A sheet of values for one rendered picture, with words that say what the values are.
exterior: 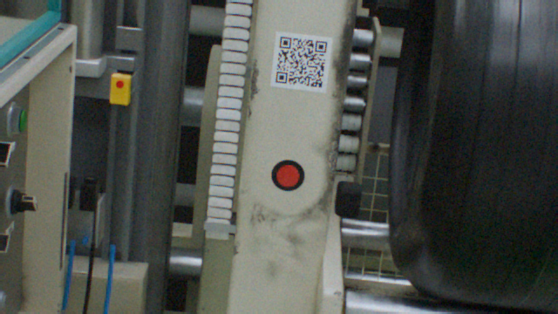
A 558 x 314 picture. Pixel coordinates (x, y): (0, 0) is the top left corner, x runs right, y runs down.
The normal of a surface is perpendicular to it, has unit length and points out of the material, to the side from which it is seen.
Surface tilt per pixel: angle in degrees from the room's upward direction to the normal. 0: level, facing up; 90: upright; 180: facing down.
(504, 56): 67
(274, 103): 90
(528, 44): 63
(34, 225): 90
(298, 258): 90
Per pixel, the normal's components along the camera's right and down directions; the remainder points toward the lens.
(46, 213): -0.03, 0.30
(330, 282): 0.11, -0.95
